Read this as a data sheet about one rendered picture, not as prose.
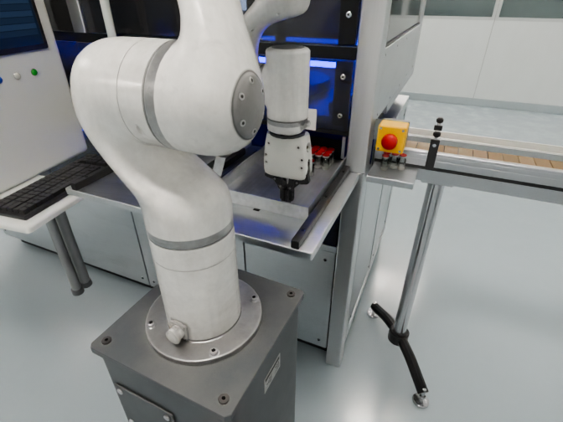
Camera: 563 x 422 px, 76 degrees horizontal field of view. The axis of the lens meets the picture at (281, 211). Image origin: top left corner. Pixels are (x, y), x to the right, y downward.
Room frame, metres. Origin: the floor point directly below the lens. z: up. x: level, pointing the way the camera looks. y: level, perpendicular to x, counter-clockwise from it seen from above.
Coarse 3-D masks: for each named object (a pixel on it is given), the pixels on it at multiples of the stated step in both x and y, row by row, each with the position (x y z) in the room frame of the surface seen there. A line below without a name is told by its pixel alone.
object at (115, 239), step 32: (384, 192) 1.50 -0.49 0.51; (96, 224) 1.42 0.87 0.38; (128, 224) 1.33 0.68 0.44; (384, 224) 1.78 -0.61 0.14; (96, 256) 1.45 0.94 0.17; (128, 256) 1.36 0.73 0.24; (256, 256) 1.08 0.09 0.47; (288, 256) 1.02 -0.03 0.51; (320, 256) 0.98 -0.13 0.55; (320, 288) 0.97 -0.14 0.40; (352, 288) 0.99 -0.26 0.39; (320, 320) 0.97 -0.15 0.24; (352, 320) 1.09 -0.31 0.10
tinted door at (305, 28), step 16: (240, 0) 1.09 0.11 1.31; (320, 0) 1.00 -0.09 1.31; (336, 0) 0.99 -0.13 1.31; (304, 16) 1.02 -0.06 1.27; (320, 16) 1.00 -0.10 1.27; (336, 16) 0.99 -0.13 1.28; (272, 32) 1.05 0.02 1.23; (288, 32) 1.04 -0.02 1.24; (304, 32) 1.02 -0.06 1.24; (320, 32) 1.00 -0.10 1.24; (336, 32) 0.99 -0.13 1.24
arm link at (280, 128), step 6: (270, 120) 0.71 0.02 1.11; (306, 120) 0.72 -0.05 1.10; (270, 126) 0.71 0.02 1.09; (276, 126) 0.70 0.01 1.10; (282, 126) 0.69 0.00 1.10; (288, 126) 0.69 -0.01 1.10; (294, 126) 0.69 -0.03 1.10; (300, 126) 0.70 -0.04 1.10; (306, 126) 0.72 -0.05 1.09; (276, 132) 0.70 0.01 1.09; (282, 132) 0.69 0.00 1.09; (288, 132) 0.69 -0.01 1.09; (294, 132) 0.69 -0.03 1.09; (300, 132) 0.70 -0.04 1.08
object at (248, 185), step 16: (256, 160) 1.01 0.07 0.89; (224, 176) 0.85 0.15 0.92; (240, 176) 0.92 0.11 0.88; (256, 176) 0.92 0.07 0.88; (320, 176) 0.92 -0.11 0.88; (336, 176) 0.89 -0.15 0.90; (240, 192) 0.76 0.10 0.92; (256, 192) 0.82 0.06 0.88; (272, 192) 0.82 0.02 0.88; (304, 192) 0.82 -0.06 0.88; (320, 192) 0.76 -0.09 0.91; (272, 208) 0.73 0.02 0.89; (288, 208) 0.71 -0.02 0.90; (304, 208) 0.69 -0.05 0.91
